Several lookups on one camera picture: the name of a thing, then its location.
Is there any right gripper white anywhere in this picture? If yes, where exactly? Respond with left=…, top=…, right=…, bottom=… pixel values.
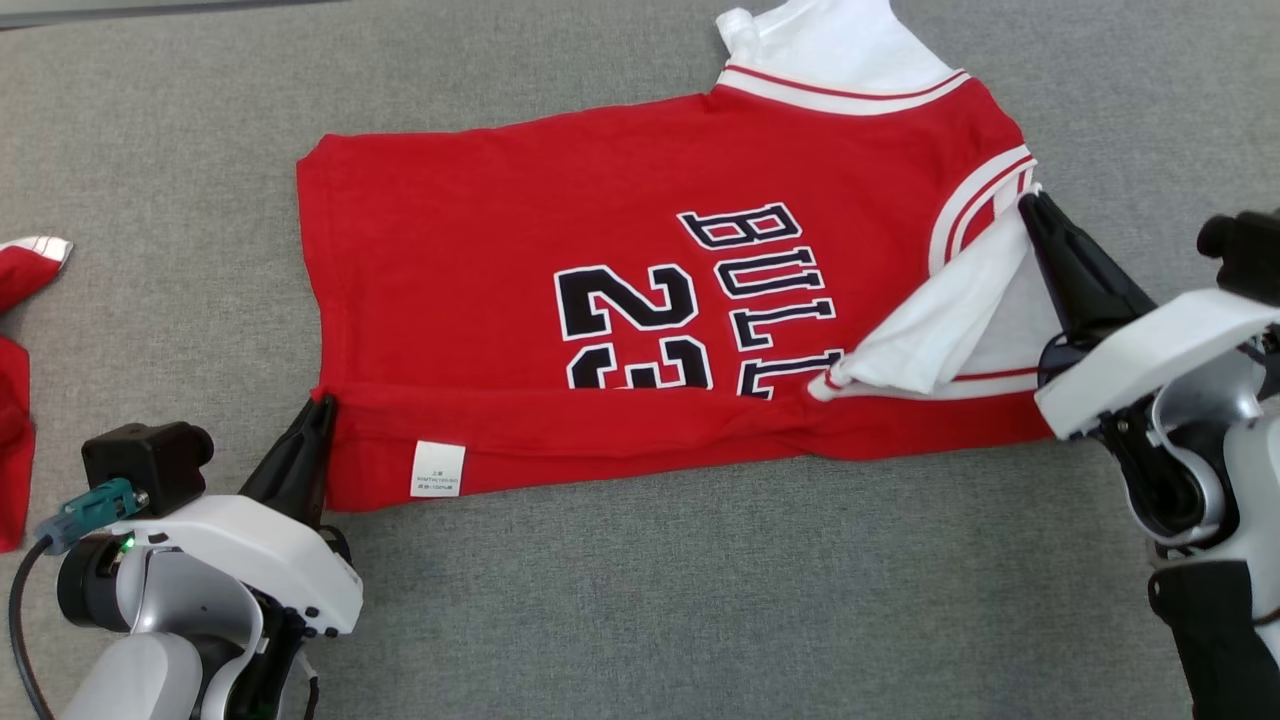
left=1018, top=192, right=1280, bottom=442

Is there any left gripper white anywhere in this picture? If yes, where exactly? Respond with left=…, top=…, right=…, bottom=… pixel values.
left=128, top=396, right=364, bottom=639

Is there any red white basketball jersey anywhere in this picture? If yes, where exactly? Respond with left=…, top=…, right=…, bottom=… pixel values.
left=296, top=0, right=1064, bottom=514

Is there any red shorts white trim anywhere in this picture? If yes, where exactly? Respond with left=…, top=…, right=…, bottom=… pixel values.
left=0, top=236, right=74, bottom=554

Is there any grey partition base rail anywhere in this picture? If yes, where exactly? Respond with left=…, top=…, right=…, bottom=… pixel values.
left=0, top=0, right=336, bottom=31

